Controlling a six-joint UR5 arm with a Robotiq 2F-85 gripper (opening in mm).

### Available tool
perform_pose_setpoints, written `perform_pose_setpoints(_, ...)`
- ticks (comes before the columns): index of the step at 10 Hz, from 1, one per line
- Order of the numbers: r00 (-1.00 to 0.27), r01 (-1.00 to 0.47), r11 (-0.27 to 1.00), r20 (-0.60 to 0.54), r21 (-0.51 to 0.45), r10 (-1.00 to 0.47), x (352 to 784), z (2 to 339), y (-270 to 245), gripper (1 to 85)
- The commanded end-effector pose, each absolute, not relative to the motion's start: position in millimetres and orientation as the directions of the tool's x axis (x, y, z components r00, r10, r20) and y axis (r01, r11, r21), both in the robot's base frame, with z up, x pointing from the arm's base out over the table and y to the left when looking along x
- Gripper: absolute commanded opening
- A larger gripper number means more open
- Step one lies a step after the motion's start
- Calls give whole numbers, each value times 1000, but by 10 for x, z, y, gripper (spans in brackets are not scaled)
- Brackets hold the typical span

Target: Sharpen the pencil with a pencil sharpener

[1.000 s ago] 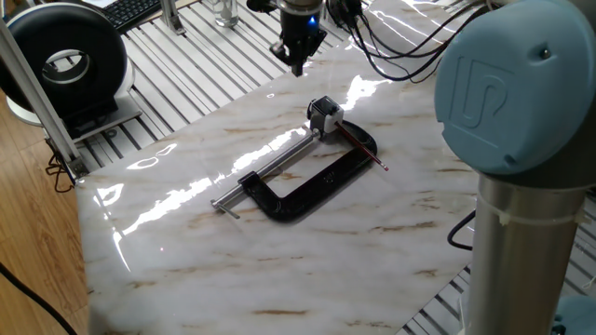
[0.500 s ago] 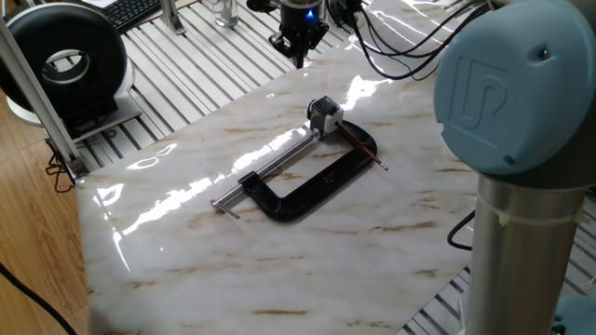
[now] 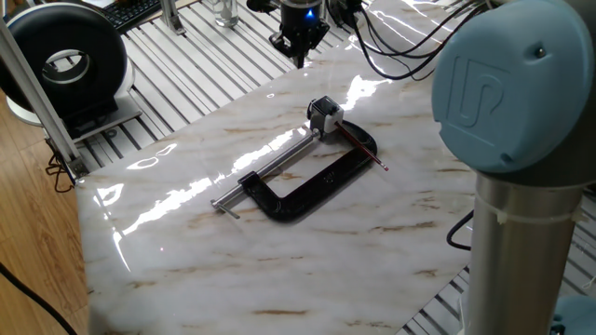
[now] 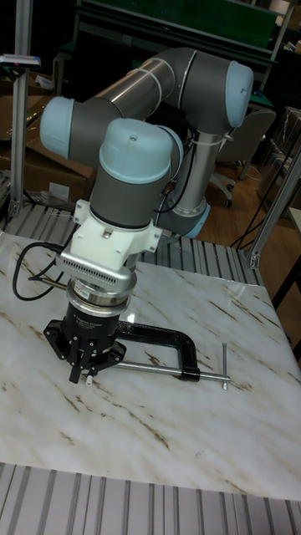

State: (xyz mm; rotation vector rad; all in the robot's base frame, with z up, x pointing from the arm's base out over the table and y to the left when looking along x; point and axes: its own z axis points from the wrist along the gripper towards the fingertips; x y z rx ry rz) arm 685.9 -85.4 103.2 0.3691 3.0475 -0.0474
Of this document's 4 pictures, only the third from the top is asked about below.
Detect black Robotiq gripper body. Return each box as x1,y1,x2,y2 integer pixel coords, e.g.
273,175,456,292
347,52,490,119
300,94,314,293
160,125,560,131
280,0,325,36

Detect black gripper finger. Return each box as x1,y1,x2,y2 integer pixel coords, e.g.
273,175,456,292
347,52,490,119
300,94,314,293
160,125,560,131
300,22,331,70
268,30,302,70

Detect black and white pencil sharpener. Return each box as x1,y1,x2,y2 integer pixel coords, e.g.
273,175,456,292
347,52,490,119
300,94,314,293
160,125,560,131
305,95,345,141

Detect red pencil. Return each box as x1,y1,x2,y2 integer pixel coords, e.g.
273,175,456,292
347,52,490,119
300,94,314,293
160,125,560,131
334,121,389,172

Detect black C-clamp with steel screw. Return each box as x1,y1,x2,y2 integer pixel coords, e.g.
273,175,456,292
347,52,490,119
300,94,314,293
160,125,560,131
210,119,378,223

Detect small black round object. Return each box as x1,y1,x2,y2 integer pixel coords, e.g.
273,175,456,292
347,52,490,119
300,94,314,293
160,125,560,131
245,0,280,14

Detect clear drinking glass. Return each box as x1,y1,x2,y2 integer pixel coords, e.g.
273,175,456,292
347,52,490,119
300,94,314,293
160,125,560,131
204,0,239,28

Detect black computer keyboard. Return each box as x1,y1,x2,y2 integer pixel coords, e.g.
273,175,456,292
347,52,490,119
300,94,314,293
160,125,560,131
100,0,164,34

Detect marble pattern board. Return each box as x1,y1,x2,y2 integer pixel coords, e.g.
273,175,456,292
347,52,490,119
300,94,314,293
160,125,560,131
74,0,481,335

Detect black wrist cable bundle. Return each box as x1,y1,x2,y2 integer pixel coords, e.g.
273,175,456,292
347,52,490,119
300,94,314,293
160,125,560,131
325,0,490,81

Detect short aluminium bracket post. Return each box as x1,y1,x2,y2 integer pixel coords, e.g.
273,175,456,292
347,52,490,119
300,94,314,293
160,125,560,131
159,0,187,36

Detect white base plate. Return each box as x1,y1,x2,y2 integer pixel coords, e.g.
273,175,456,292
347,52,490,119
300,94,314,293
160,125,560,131
7,58,143,143

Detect black ring-shaped device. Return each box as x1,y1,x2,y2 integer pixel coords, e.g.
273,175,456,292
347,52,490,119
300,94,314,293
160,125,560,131
0,2,129,125

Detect black looped cable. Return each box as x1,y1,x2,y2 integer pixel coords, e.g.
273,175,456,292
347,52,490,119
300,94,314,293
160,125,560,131
445,208,475,251

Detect aluminium beam with corner bracket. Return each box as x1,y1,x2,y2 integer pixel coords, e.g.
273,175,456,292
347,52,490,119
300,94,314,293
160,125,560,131
0,18,90,181

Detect tangled black cables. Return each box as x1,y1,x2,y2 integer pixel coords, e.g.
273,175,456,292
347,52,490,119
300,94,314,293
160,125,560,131
45,152,75,194

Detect black floor cable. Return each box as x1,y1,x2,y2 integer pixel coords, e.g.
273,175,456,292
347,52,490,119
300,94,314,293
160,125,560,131
0,261,79,335

